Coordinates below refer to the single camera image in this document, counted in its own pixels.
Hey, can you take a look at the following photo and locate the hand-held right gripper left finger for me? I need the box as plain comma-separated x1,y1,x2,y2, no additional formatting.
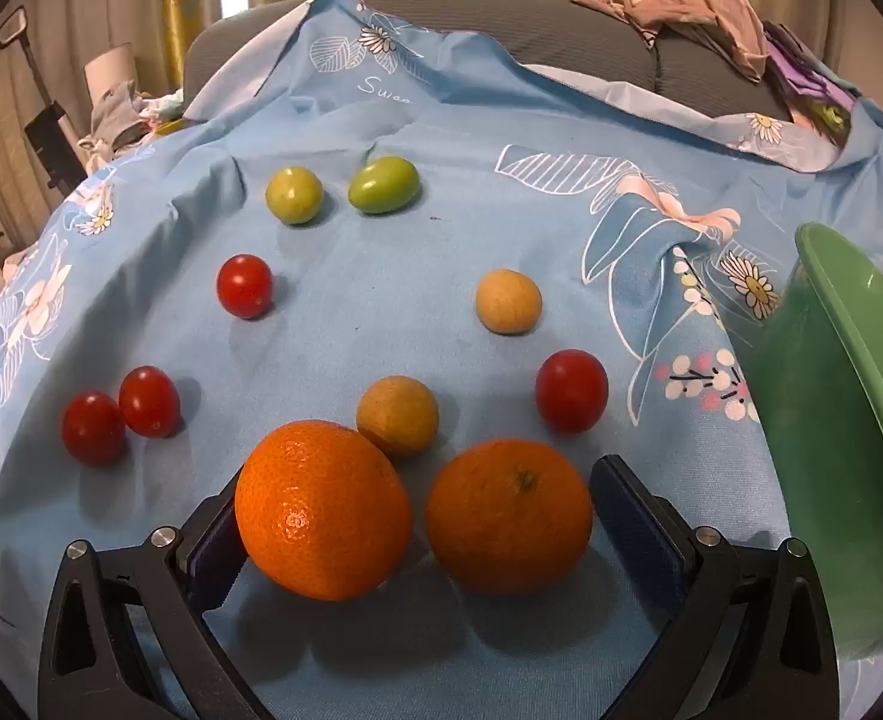
38,469,277,720

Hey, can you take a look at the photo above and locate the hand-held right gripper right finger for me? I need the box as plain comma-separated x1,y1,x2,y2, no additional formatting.
589,454,842,720

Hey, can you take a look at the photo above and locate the orange mandarin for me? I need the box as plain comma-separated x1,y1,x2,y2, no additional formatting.
234,420,414,602
424,439,594,596

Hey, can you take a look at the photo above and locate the red cherry tomato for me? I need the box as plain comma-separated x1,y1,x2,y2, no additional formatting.
118,365,182,439
535,349,609,434
61,391,128,467
216,254,275,320

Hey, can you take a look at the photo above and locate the green plastic bowl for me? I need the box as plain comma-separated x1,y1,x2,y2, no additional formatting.
745,222,883,662

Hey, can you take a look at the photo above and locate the round tan fruit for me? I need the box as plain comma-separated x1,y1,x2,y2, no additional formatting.
475,268,544,335
355,375,441,458

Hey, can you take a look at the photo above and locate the round green fruit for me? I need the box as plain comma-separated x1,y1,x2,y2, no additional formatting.
265,166,325,226

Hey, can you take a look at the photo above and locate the oval green fruit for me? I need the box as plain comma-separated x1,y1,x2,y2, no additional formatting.
347,156,421,215

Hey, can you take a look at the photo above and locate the blue floral blanket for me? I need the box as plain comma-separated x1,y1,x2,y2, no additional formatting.
0,0,883,720

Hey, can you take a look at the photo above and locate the small green cloth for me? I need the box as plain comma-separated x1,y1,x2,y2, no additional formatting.
818,101,851,143

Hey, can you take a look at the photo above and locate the grey crumpled cloth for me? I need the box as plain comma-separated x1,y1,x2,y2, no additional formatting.
77,82,187,158

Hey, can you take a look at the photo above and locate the black upright vacuum cleaner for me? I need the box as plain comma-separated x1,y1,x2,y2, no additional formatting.
0,6,86,192

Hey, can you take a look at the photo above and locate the purple cloth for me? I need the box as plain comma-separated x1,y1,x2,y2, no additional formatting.
764,21,863,102

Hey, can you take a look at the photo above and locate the grey sofa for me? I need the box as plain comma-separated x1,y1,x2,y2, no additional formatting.
183,0,810,121

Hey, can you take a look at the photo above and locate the white paper roll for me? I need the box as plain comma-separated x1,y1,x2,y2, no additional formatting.
83,43,138,102

